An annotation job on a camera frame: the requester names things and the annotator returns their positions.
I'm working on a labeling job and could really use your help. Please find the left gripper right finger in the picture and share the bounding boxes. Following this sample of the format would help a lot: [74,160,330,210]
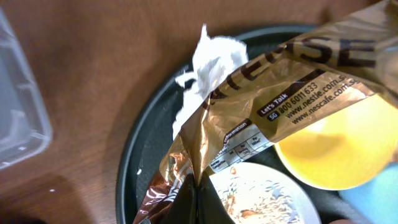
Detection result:
[197,174,234,224]

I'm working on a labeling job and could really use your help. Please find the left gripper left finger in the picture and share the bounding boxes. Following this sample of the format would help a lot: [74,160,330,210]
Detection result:
[160,174,197,224]

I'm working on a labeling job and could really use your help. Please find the white tissue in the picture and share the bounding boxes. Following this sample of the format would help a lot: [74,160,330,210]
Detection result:
[172,24,248,138]

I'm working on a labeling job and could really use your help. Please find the gold coffee sachet wrapper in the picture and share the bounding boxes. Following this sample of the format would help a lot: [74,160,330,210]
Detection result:
[134,1,397,223]

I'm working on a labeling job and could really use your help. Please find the clear plastic waste bin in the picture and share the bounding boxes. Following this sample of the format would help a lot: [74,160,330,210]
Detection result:
[1,12,53,169]

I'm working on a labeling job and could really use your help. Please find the grey plate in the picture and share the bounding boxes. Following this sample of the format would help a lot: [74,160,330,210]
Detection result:
[210,162,321,224]

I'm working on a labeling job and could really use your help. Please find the food scraps on plate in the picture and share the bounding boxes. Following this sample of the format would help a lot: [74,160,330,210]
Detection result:
[213,167,302,224]

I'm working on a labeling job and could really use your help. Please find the round black serving tray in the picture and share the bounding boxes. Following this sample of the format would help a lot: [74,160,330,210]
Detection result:
[115,24,374,224]

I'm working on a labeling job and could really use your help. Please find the yellow bowl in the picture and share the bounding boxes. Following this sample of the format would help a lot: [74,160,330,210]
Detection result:
[275,95,397,190]

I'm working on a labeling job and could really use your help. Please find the blue cup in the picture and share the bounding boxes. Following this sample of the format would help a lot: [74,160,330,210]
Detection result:
[339,162,397,224]

